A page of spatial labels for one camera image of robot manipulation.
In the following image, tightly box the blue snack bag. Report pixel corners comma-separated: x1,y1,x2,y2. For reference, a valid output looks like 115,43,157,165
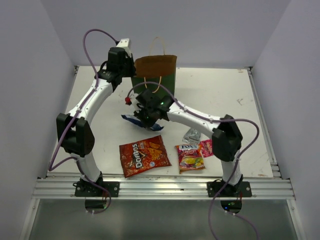
121,114,164,132

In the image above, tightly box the green paper bag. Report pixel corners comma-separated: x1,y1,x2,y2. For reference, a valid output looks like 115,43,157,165
131,36,178,97

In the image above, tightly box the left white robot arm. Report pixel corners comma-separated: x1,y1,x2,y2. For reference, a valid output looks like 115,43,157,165
56,38,136,197

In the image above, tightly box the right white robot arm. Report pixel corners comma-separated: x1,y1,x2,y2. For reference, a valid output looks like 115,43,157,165
130,89,243,197

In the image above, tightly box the red Doritos bag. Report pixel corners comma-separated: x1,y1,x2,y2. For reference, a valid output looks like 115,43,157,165
119,135,171,178

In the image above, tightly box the Fox's fruits candy bag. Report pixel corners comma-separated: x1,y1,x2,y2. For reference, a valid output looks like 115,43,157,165
175,144,206,174

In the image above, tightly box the small pink candy bag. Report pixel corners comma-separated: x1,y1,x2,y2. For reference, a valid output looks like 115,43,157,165
199,139,214,158

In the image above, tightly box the silver foil packet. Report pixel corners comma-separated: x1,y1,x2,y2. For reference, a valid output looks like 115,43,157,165
182,128,202,145

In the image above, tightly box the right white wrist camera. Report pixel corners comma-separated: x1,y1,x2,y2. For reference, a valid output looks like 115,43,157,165
124,93,138,106

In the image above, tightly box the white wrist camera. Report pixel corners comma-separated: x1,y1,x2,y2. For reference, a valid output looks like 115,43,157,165
116,38,132,56
124,93,138,106

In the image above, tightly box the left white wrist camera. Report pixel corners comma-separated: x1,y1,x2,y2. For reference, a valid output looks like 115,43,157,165
116,38,132,56

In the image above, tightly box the aluminium frame rail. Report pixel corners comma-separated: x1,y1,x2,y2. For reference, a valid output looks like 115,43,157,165
32,174,295,200

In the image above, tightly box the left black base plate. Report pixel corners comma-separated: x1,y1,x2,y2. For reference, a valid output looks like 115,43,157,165
72,179,120,198

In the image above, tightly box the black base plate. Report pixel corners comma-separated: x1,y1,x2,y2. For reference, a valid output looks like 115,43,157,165
72,179,120,198
206,180,253,198

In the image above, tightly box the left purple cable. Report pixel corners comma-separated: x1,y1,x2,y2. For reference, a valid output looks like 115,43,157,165
47,28,121,215

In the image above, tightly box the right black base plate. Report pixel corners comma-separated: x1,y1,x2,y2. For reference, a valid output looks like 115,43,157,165
206,180,253,198

